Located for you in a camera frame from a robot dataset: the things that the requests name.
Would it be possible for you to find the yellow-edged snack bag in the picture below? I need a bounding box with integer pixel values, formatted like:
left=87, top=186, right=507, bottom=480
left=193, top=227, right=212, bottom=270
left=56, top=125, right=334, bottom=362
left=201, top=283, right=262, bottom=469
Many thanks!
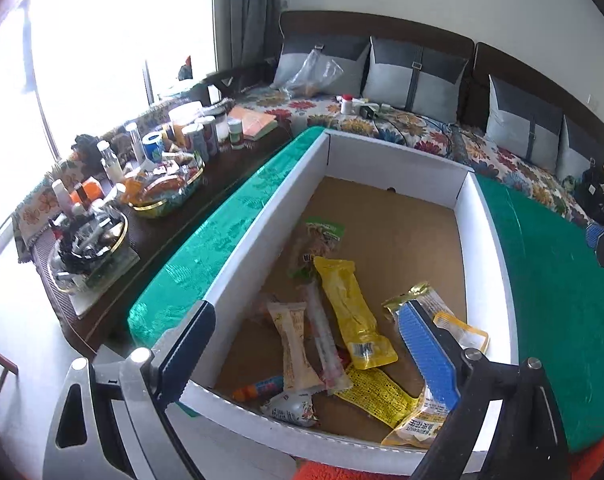
left=433, top=312, right=490, bottom=353

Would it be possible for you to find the long clear snack tube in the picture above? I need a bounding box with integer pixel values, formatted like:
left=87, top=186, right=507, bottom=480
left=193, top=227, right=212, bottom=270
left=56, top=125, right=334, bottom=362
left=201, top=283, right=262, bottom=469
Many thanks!
left=300, top=281, right=353, bottom=396

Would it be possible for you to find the glass bowl with snacks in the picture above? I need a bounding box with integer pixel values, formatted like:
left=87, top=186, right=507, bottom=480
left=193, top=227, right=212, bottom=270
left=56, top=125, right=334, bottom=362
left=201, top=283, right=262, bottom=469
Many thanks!
left=122, top=152, right=204, bottom=218

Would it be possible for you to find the far right grey pillow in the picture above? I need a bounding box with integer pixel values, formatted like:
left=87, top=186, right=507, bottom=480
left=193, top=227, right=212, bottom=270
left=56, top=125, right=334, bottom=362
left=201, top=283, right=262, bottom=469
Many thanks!
left=556, top=116, right=604, bottom=181

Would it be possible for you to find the grey pillow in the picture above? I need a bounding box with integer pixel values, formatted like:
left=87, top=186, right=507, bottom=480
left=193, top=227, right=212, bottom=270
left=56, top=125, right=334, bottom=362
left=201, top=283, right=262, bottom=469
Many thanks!
left=270, top=34, right=370, bottom=98
left=485, top=75, right=564, bottom=174
left=556, top=116, right=604, bottom=181
left=363, top=37, right=468, bottom=124

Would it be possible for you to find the clear grey snack bag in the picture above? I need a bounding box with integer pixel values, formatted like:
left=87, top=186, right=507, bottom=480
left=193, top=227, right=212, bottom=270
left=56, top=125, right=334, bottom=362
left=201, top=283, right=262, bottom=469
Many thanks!
left=381, top=386, right=450, bottom=448

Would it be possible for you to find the yellow crinkled wrapper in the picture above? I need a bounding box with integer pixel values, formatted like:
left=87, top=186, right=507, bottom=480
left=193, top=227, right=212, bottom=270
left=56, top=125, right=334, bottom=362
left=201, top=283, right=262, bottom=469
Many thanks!
left=337, top=364, right=418, bottom=428

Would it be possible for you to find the glass bowl with dark items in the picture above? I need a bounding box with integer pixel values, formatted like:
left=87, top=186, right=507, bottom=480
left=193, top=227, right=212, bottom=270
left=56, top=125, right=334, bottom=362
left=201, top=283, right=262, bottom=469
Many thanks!
left=47, top=205, right=128, bottom=295

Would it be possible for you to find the small red white packet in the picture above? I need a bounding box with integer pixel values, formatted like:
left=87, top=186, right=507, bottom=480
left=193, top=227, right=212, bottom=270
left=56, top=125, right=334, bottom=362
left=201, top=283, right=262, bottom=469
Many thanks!
left=261, top=390, right=317, bottom=428

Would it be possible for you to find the dark wooden side table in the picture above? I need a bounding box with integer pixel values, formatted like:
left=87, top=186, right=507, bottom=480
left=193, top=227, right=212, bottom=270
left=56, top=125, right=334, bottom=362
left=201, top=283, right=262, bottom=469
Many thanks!
left=31, top=126, right=293, bottom=359

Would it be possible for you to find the yellow long snack packet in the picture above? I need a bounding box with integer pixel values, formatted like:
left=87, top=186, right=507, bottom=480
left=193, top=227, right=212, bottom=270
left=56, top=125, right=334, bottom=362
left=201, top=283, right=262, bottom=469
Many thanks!
left=314, top=257, right=398, bottom=370

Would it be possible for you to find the gold foil snack packet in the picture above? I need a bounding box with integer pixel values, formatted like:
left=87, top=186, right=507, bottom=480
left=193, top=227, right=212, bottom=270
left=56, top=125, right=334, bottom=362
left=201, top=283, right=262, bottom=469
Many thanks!
left=382, top=282, right=450, bottom=318

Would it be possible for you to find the beige long snack packet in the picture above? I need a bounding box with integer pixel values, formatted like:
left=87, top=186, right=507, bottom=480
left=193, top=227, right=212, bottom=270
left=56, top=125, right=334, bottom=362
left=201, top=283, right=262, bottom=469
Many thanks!
left=267, top=302, right=325, bottom=393

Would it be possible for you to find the white cardboard box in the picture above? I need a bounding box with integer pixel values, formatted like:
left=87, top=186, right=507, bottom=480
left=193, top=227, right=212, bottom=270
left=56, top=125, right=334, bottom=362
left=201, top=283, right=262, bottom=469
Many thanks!
left=180, top=130, right=519, bottom=478

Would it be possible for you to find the floral sofa cover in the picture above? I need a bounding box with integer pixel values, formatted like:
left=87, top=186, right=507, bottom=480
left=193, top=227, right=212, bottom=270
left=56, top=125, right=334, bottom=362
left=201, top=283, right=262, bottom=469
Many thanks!
left=235, top=87, right=590, bottom=228

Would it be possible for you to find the dark brown sofa backrest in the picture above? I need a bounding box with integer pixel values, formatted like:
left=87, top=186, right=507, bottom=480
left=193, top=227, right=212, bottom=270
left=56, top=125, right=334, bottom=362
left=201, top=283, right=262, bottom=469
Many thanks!
left=279, top=10, right=604, bottom=148

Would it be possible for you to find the green snack packet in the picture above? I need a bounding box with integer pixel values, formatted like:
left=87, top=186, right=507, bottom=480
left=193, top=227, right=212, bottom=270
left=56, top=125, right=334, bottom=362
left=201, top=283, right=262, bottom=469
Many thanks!
left=288, top=217, right=345, bottom=278

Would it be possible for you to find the blue white cup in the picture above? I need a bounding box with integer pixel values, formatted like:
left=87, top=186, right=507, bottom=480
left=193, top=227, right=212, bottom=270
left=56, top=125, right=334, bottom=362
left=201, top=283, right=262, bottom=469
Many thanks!
left=142, top=131, right=164, bottom=164

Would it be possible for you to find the red-capped white bottle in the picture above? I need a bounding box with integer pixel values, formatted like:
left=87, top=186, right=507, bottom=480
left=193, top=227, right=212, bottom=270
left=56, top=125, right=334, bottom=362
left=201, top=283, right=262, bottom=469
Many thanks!
left=340, top=94, right=353, bottom=115

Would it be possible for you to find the far left grey pillow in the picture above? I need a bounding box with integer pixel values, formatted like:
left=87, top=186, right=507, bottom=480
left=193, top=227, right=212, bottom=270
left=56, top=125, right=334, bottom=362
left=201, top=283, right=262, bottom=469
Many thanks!
left=270, top=34, right=370, bottom=98

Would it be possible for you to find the green-capped small jar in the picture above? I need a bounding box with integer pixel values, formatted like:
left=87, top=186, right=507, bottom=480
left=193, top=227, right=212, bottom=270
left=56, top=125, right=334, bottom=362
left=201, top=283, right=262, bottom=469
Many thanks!
left=227, top=117, right=244, bottom=150

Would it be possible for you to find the orange book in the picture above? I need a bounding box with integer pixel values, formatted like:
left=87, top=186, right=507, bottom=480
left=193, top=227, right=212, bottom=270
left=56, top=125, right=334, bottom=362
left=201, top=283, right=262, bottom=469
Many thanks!
left=228, top=106, right=278, bottom=141

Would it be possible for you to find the clear plastic bag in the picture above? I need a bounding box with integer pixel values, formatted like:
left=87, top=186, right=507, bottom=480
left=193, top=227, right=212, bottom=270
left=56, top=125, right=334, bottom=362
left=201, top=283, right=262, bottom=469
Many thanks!
left=282, top=48, right=343, bottom=99

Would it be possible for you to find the grey curtain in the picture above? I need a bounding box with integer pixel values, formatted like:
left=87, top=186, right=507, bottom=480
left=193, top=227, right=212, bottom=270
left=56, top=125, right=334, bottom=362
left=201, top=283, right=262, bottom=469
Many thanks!
left=213, top=0, right=280, bottom=70

